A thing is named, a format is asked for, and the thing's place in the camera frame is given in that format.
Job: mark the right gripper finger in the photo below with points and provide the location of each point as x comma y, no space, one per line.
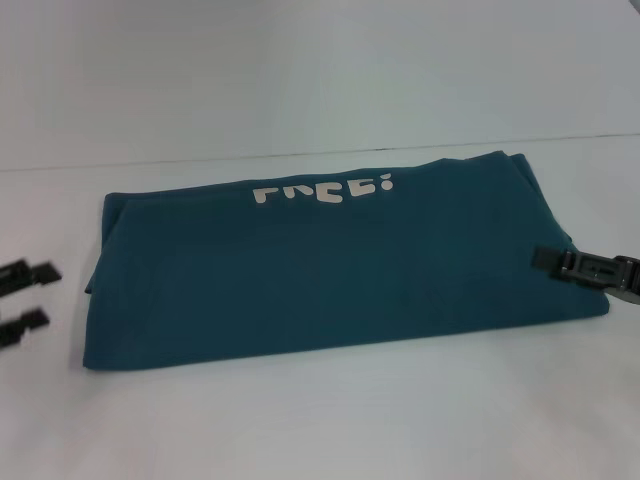
575,265

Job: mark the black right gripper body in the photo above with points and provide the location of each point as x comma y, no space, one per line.
630,282

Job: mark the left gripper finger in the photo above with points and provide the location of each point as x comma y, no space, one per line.
22,327
25,275

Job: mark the blue shirt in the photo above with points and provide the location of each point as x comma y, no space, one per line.
325,270

